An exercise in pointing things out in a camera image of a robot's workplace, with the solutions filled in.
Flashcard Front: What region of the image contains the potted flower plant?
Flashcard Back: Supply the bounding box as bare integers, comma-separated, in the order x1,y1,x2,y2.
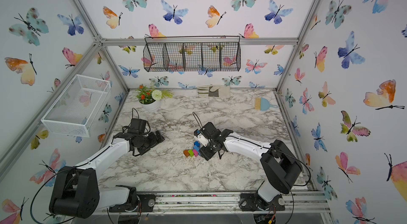
136,85,173,113

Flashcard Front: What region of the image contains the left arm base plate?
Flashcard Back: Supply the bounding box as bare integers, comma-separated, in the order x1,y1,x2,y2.
109,194,156,213

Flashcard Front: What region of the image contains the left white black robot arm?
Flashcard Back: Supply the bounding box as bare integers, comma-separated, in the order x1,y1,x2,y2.
49,118,164,219

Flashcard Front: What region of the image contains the blue dustpan brush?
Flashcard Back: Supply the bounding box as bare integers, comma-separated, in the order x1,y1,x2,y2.
254,97,279,112

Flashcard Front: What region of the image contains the black wire wall basket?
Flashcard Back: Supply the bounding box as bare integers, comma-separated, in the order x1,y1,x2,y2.
142,35,241,72

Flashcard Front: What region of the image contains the orange lego brick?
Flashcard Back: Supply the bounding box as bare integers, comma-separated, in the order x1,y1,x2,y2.
183,150,190,157

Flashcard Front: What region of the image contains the pink lego brick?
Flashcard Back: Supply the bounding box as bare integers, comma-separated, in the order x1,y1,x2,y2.
193,149,199,157

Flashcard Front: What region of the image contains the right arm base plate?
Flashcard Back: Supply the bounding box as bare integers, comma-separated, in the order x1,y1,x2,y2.
238,193,285,212

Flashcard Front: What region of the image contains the long blue lego brick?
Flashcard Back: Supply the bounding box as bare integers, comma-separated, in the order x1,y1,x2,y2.
194,141,201,152

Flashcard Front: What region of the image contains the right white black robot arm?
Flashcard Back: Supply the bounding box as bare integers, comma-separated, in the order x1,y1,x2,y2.
194,122,303,208

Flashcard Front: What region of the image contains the white mesh wall basket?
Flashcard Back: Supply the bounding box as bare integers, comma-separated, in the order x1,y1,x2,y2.
41,74,111,137

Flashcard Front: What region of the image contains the green lego brick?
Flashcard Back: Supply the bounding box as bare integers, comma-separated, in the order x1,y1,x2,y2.
188,150,195,157

